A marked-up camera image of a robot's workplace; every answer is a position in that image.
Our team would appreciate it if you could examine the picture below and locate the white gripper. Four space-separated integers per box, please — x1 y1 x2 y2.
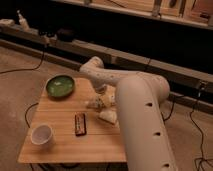
94 84 115 108

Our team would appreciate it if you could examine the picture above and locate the white labelled bottle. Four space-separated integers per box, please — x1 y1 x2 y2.
85 95 115 109

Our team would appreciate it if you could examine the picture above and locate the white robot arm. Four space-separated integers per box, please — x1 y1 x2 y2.
80 56 178 171

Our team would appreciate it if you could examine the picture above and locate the white spray bottle background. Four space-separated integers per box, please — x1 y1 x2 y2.
17 11 30 31

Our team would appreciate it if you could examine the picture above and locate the beige sponge block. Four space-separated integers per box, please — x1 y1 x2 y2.
99 110 117 124

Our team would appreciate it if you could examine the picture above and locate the brown chocolate bar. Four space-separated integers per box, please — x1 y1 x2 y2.
75 113 87 136

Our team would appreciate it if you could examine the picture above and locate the wooden table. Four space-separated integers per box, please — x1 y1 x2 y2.
18 78 126 163

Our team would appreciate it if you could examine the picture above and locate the green bowl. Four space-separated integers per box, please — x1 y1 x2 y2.
45 75 75 98

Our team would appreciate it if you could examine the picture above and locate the white cup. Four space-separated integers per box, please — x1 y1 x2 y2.
30 124 54 149

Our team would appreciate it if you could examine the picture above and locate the black box on ledge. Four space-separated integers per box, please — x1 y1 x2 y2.
56 28 75 42

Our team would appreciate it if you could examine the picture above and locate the black floor cable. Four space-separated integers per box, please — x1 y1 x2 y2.
0 46 46 76

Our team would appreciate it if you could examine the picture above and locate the black cable right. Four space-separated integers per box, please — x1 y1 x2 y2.
161 87 213 171

